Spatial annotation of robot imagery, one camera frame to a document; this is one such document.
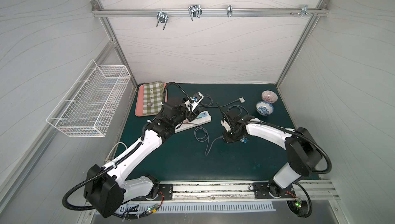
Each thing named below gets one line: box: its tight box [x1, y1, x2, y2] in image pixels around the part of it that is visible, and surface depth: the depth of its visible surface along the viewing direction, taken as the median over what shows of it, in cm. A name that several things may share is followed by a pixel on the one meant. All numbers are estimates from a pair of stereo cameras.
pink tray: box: [134, 82, 168, 117], surface depth 110 cm
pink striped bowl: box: [261, 89, 279, 104], surface depth 113 cm
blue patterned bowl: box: [256, 100, 275, 116], surface depth 106 cm
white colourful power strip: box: [174, 110, 212, 134], surface depth 99 cm
